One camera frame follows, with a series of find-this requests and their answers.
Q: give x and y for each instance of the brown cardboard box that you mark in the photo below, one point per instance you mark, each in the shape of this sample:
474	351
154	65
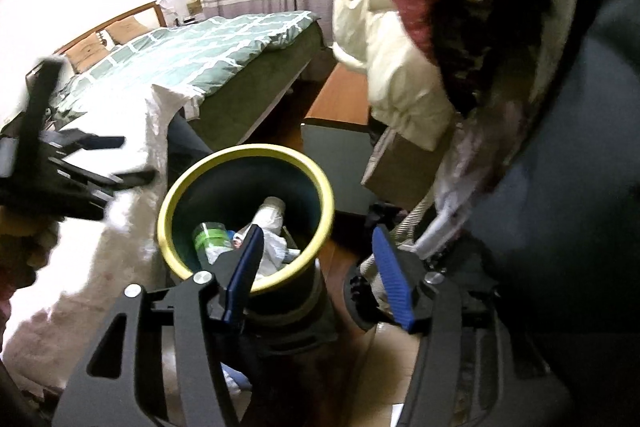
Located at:
400	167

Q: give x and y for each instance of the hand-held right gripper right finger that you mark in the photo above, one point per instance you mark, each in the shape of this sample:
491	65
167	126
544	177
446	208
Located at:
392	282

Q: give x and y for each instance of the bed with green plaid duvet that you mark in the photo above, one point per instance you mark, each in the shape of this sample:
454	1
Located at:
200	52

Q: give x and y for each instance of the brown pillow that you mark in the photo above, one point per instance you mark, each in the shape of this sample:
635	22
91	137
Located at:
85	52
127	29

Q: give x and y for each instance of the dark blue cloth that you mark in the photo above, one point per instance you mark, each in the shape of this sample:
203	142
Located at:
575	182

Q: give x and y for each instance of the white and pink cloth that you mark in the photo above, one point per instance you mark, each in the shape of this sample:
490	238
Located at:
470	177

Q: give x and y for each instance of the green-white plastic bottle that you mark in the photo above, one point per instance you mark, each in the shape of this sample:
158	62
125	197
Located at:
212	237

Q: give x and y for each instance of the dark patterned cloth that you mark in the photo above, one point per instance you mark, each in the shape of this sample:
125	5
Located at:
485	32

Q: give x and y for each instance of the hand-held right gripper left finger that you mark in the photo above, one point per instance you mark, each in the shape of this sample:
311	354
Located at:
245	272

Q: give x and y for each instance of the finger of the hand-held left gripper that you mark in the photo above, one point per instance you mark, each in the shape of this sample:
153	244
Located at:
125	179
107	142

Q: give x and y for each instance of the clear plastic bottle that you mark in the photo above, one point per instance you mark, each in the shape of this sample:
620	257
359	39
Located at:
267	212

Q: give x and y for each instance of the yellow-rimmed dark trash bin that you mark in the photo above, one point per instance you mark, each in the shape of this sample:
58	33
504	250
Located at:
235	187

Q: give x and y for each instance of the small yellow box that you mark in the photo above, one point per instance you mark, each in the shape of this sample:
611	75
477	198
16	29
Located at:
194	6

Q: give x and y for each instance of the wooden desk with grey side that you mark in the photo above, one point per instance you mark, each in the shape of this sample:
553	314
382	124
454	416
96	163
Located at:
340	97

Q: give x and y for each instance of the crumpled white tissue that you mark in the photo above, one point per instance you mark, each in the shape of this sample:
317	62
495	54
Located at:
272	252

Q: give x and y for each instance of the wooden bed headboard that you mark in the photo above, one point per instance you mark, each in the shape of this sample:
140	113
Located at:
140	9

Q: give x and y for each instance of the dark green bed base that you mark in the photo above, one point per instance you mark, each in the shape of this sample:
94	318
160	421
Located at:
250	107

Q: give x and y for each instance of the cream puffer jacket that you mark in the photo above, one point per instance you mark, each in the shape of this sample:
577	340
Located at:
390	57

